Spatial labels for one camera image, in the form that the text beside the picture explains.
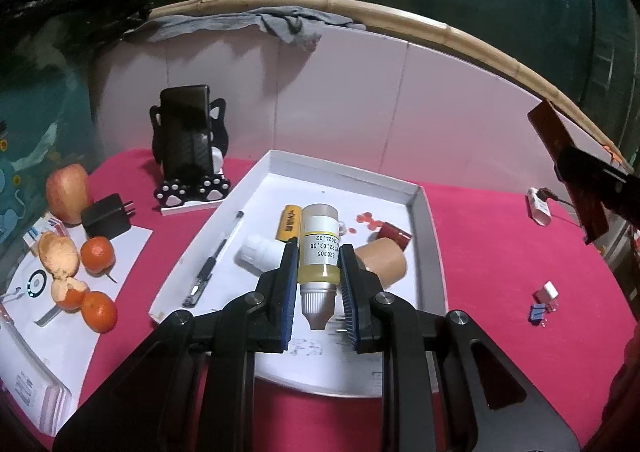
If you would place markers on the blue binder clip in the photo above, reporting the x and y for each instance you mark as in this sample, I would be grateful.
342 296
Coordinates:
537 312

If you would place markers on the bamboo rim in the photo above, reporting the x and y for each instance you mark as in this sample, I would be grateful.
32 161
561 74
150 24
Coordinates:
450 34

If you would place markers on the grey cloth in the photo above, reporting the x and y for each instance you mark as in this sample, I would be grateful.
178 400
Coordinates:
285 24

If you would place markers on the white book stack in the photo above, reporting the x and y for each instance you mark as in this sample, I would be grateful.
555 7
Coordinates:
127 242

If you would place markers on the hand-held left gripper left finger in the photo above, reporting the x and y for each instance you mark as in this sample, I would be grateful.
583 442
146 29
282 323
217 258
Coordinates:
287 297

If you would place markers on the yellow battery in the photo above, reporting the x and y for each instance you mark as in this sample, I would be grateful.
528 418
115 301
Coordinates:
289 224

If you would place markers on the white plastic bottle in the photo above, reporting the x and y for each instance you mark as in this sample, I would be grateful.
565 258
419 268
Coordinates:
257 254

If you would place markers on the black pen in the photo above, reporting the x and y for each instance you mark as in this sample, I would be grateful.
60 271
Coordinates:
206 274

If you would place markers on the cat paw phone holder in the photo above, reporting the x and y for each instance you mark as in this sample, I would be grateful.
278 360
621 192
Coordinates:
175 194

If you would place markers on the white shallow tray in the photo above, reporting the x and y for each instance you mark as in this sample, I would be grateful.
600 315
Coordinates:
325 192

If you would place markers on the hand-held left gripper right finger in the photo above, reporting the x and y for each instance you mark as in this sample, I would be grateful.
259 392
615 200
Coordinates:
350 304

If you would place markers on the white flat box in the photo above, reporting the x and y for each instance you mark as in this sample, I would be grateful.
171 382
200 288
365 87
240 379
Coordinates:
30 382

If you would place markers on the tangerine peel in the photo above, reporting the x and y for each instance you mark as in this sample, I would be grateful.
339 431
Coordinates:
57 254

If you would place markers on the small striped card box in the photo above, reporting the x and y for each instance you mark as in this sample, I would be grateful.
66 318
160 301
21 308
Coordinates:
42 232

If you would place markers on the orange tangerine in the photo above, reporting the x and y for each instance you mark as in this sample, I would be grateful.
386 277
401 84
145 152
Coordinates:
100 312
97 254

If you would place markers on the black charger plug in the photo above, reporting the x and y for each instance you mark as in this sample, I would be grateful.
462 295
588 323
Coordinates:
102 219

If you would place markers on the white usb adapter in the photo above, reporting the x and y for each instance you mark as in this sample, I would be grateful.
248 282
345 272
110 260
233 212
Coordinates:
540 209

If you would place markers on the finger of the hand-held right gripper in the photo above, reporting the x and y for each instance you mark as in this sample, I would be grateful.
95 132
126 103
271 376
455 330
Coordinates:
595 176

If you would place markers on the small red packet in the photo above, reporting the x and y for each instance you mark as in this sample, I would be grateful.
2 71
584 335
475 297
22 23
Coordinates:
392 233

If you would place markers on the yellow liquid bottle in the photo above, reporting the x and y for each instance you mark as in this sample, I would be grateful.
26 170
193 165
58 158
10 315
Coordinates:
320 252

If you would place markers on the small red bits cluster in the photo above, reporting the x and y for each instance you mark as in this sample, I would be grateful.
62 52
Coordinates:
370 218

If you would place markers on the red apple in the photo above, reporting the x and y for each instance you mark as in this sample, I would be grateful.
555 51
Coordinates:
67 192

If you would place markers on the teal printed cloth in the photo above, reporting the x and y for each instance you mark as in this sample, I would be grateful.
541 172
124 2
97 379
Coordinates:
30 106

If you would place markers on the small orange object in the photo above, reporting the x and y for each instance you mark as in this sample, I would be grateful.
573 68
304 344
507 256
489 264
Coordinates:
614 156

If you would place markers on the brown tape roll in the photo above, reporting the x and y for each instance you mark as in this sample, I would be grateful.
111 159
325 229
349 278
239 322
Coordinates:
385 259

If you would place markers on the partly peeled tangerine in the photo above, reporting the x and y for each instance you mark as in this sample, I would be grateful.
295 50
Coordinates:
70 297

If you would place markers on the pink tablecloth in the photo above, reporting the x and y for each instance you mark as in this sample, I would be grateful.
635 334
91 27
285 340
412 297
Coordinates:
490 242

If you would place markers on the black smartphone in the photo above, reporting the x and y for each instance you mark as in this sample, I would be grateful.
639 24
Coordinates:
185 131

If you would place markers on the white backboard panel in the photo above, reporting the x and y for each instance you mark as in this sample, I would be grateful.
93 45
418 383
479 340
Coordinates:
350 106

